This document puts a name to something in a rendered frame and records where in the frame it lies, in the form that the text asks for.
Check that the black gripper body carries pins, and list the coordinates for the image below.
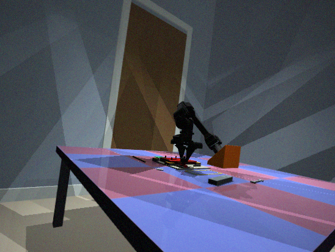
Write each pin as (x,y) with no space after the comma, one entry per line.
(190,143)

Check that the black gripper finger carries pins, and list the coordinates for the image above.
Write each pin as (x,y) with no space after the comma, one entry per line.
(181,150)
(189,152)

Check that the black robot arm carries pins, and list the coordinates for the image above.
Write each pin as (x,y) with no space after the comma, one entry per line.
(184,118)

